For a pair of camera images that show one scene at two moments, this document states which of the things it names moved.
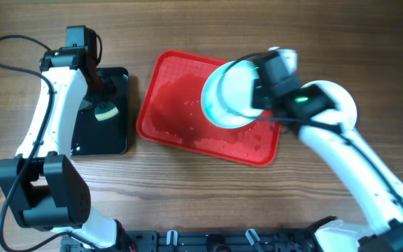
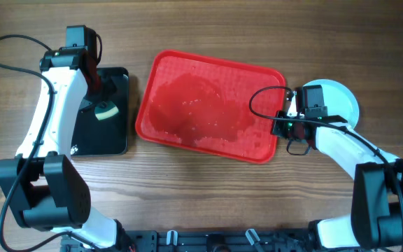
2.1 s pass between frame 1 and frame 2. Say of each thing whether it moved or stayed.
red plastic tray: stayed
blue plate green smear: moved
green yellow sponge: stayed
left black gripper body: stayed
